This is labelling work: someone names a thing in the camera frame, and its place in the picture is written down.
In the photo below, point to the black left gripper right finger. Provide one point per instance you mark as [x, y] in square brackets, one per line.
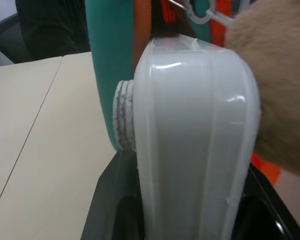
[267, 207]

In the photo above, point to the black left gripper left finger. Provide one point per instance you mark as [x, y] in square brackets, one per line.
[110, 200]

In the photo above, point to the tan plush toy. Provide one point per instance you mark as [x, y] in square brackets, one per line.
[277, 82]

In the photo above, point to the black mesh office chair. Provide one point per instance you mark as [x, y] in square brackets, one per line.
[35, 27]

